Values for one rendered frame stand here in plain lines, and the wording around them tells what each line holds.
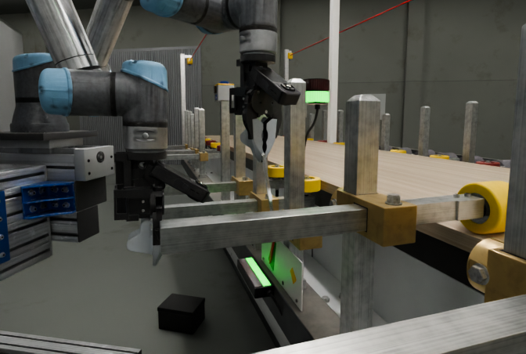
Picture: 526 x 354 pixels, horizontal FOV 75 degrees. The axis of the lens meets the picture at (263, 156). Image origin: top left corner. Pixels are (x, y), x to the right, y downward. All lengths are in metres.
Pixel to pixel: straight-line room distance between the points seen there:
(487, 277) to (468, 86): 7.63
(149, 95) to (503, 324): 0.53
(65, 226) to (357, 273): 0.85
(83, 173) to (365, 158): 0.80
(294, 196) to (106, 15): 0.74
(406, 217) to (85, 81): 0.51
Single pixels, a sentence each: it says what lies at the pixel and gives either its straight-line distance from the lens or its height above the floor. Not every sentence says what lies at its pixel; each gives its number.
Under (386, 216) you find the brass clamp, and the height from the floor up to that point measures 0.96.
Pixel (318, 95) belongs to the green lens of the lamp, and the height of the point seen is 1.12.
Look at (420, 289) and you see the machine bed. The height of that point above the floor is 0.74.
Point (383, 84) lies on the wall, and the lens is 7.56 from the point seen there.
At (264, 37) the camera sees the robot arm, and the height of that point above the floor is 1.23.
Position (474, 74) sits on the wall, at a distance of 8.01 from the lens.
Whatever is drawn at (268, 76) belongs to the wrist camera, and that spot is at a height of 1.16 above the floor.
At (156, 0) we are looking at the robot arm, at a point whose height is 1.28.
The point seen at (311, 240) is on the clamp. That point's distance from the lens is 0.70.
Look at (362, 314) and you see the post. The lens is 0.58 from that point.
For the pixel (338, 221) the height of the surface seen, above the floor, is 0.95.
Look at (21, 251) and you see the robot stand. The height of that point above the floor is 0.73.
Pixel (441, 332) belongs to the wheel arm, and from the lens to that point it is 0.24.
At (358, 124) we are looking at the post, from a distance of 0.50.
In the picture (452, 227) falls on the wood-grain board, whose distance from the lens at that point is 0.65.
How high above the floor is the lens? 1.08
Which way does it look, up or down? 6 degrees down
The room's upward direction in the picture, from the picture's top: straight up
